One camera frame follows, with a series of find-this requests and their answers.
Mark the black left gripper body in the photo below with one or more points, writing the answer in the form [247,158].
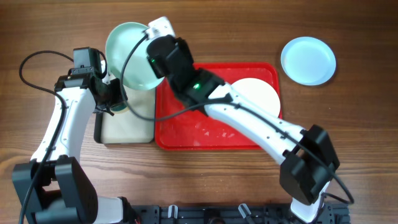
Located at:
[115,94]

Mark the green yellow sponge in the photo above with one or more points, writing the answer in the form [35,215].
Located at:
[120,108]

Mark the light green plate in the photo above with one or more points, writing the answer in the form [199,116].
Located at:
[136,71]

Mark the white plate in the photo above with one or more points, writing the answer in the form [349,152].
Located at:
[260,93]

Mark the light blue plate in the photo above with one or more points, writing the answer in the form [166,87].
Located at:
[308,61]

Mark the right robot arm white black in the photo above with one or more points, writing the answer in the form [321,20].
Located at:
[307,158]

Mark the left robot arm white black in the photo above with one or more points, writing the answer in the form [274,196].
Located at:
[52,187]

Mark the black tray with soapy water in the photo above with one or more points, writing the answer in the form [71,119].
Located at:
[126,128]

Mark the red plastic tray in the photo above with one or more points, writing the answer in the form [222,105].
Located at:
[193,131]

